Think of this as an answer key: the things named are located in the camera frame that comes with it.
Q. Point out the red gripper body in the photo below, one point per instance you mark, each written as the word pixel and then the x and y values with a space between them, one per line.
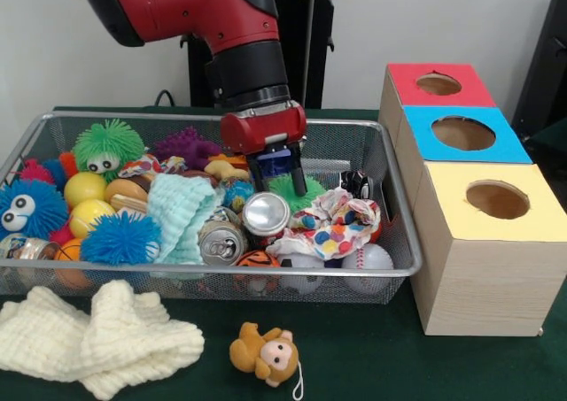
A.
pixel 261 128

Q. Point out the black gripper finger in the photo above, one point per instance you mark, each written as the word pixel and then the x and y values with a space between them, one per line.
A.
pixel 257 173
pixel 299 171

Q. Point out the blue toy block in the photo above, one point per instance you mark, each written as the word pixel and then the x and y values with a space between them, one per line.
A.
pixel 277 164

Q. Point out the colourful dotted paper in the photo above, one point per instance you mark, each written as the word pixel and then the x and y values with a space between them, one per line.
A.
pixel 336 233

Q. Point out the mint green cloth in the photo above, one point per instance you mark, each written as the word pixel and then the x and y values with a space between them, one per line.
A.
pixel 181 210

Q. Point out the cream knitted cloth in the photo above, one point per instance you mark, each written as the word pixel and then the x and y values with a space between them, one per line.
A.
pixel 111 343

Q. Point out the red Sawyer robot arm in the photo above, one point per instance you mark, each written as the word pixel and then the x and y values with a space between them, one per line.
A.
pixel 199 7

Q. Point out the shallow mesh bin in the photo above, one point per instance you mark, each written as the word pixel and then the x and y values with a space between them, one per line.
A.
pixel 398 224

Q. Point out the wooden box with three holes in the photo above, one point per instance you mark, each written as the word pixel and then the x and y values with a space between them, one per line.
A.
pixel 483 277

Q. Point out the small bright green toy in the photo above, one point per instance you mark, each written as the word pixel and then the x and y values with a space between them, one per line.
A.
pixel 316 188

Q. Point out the small globe ball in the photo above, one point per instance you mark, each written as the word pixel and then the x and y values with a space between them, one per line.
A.
pixel 238 196

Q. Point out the crushed red cola can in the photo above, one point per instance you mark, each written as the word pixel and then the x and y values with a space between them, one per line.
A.
pixel 266 215

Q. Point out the crushed black can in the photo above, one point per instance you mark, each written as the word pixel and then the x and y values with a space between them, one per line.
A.
pixel 354 183

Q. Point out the purple spiky toy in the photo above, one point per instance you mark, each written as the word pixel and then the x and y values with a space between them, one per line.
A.
pixel 184 146

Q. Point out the crushed beige drink can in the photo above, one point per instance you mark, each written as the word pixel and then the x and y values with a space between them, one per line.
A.
pixel 221 246

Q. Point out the white baseball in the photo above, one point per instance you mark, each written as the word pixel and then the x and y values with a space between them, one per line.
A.
pixel 367 264

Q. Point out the green spiky puffer toy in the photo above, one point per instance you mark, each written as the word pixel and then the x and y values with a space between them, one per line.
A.
pixel 108 143

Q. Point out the small blue spiky puffer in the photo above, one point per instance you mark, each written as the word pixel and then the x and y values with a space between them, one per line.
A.
pixel 119 239

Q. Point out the plain yellow ball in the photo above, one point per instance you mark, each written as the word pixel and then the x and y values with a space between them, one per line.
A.
pixel 84 190

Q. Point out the brown plush monkey toy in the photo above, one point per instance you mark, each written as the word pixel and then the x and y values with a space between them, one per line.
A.
pixel 266 352

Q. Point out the blue spiky puffer toy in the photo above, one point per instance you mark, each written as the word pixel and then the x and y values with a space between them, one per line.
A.
pixel 31 210

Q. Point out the dark green side table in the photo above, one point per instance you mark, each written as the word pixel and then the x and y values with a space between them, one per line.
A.
pixel 553 144

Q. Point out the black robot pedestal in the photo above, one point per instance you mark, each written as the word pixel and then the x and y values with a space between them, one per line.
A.
pixel 316 64

